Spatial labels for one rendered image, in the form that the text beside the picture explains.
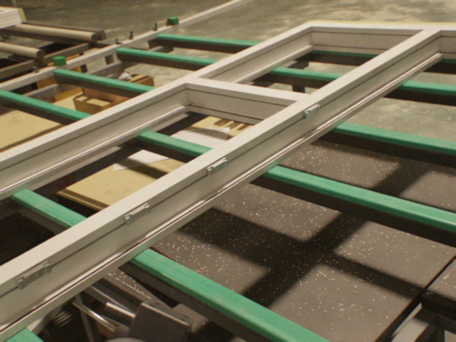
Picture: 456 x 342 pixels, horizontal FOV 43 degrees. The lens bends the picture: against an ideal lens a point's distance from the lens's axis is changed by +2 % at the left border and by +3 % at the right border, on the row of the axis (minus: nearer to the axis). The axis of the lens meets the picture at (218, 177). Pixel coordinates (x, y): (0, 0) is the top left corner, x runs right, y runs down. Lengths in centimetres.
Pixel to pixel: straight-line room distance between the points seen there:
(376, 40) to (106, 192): 91
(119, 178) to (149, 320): 125
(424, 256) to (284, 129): 42
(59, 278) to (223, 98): 71
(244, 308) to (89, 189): 102
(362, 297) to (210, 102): 62
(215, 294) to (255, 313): 7
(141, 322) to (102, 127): 90
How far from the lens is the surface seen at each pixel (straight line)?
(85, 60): 229
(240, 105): 139
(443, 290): 125
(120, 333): 69
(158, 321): 51
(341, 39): 185
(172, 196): 98
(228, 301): 80
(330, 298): 121
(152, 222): 96
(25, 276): 85
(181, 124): 158
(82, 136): 135
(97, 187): 173
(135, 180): 171
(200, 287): 83
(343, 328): 115
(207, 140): 187
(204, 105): 148
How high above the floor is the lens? 137
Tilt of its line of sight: 27 degrees down
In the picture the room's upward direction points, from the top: 10 degrees counter-clockwise
